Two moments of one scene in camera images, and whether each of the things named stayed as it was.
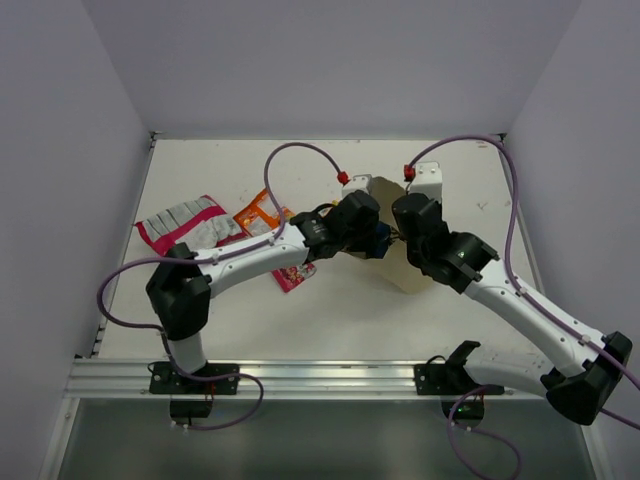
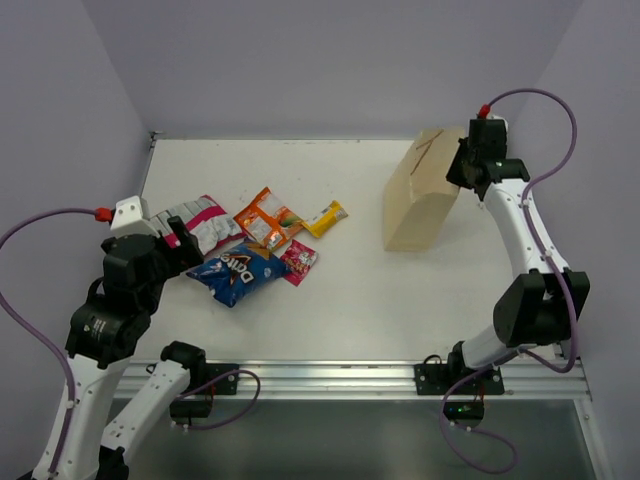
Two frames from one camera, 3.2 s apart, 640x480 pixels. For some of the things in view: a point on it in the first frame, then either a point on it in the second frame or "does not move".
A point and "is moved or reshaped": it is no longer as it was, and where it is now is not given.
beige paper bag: (397, 254) is moved or reshaped
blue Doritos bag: (383, 234) is moved or reshaped
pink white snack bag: (195, 226) does not move
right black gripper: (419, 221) -> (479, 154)
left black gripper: (375, 241) -> (175, 245)
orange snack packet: (261, 214) does not move
